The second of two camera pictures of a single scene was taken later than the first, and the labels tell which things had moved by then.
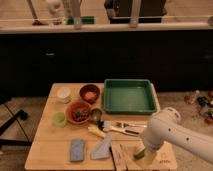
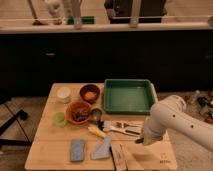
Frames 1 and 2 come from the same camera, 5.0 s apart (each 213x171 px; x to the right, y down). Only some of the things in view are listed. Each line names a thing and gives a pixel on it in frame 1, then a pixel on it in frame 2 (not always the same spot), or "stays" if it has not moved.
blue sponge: x=77 y=150 stays
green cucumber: x=139 y=155 -> x=139 y=140
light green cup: x=59 y=119 stays
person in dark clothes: x=150 y=11 stays
